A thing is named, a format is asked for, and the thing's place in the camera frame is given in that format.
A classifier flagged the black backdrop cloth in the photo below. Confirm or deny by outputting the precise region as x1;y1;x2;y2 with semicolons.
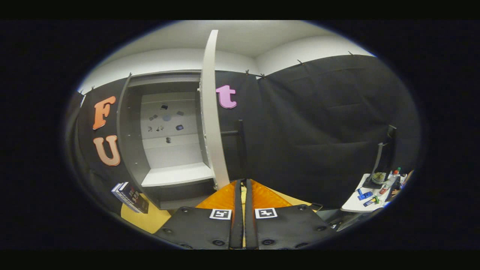
66;54;420;210

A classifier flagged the white side table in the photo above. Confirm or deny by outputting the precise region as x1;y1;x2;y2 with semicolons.
341;173;407;213

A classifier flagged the dark blue book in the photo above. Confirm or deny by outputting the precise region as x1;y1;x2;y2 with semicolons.
118;182;149;213
111;183;130;206

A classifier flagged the white cabinet door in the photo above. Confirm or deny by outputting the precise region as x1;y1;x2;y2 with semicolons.
199;30;230;190

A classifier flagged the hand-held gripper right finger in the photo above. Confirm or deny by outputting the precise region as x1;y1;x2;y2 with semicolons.
244;179;337;250

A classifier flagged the grey cabinet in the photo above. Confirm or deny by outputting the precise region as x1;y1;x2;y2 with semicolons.
116;70;218;210

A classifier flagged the red cap bottle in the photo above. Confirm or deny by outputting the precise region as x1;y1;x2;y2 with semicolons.
379;168;401;194

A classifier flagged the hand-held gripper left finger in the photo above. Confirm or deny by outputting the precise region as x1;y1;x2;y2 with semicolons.
154;180;245;250

